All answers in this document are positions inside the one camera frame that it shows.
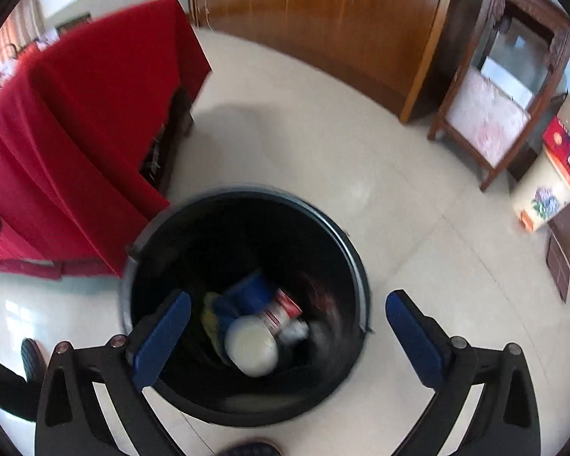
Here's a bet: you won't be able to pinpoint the patterned beige curtain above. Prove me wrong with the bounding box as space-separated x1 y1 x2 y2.
0 0 46 70

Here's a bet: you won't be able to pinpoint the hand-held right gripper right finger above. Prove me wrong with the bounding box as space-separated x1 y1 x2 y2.
385 289 542 456

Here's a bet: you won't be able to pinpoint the long wooden cabinet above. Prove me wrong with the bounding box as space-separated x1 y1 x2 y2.
187 0 459 124

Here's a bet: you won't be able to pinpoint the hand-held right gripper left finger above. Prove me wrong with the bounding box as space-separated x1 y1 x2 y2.
34 290 192 456

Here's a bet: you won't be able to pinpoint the person's dark mesh shoe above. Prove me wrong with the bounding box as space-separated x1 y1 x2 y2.
21 338 46 385

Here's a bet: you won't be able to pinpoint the cream floral pedal bin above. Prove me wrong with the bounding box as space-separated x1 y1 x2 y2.
510 149 570 233

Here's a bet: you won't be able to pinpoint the white noodle cup blue print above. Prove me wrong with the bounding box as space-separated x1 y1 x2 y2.
224 316 280 378

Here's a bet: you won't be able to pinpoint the white tissue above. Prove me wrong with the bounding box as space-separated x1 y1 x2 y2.
279 318 310 347

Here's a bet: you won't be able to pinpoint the pink patterned bag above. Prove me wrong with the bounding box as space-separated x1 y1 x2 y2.
444 72 533 165

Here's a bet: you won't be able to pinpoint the red tablecloth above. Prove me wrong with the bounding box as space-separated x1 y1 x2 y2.
0 0 214 279

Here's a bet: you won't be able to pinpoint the cardboard box with red print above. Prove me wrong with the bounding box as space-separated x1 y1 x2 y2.
541 95 570 205

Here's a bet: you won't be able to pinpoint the black trash bin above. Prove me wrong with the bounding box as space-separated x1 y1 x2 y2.
119 185 376 428

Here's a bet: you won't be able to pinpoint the red and white paper cup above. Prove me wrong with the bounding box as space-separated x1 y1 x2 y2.
259 289 304 336

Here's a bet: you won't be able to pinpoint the white box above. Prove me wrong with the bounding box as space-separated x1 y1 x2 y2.
480 54 537 105

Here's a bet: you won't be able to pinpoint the yellow cloth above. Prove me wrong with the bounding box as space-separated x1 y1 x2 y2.
202 292 229 343

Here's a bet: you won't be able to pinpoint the person's dark pants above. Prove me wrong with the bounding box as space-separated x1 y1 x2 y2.
0 351 39 423

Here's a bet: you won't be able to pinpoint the carved wooden stand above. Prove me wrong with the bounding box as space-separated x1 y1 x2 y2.
427 0 570 192

